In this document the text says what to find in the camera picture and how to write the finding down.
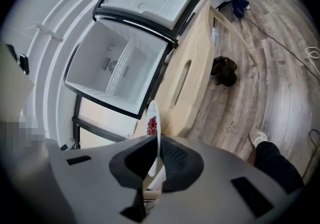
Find black window frame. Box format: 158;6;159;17
71;92;141;150

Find white pipe bracket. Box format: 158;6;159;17
34;21;65;43

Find white cable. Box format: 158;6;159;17
304;45;320;69

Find wooden table leg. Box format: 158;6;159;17
211;5;261;69

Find white ceiling pipes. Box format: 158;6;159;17
14;0;131;144

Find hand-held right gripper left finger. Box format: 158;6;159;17
61;134;159;224

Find small dark purple object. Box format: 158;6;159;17
146;115;158;136

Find person's head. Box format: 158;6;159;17
0;115;47;149

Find black head-mounted camera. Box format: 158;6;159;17
19;53;30;76

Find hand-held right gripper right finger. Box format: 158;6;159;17
149;133;304;224

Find white plate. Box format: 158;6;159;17
144;99;167;191

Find person's white shoe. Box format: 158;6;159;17
251;130;270;147

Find black cable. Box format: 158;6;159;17
244;15;320;80
301;127;320;179

